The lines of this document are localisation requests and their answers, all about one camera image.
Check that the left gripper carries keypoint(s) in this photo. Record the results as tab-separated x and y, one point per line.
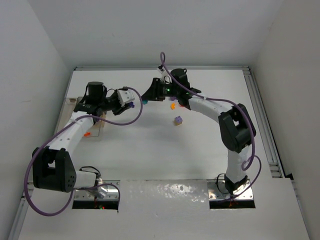
117	107

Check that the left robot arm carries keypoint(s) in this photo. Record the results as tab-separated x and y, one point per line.
53	168

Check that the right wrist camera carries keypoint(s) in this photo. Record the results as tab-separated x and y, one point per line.
163	73

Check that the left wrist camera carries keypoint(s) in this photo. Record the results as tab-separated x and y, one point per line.
125	96

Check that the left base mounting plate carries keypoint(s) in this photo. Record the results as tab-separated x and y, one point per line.
109	191

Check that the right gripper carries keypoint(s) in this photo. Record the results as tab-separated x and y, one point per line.
159	90

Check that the lavender lego stack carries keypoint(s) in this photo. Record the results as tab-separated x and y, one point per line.
178	120

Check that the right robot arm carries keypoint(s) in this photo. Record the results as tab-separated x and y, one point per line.
236	129

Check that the clear container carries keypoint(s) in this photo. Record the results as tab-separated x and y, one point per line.
96	131

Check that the dark purple base plate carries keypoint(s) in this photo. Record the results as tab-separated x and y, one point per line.
131	105

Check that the small orange lego piece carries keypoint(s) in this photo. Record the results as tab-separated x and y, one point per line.
87	134

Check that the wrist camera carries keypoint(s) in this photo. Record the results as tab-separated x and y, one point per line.
125	96
163	73

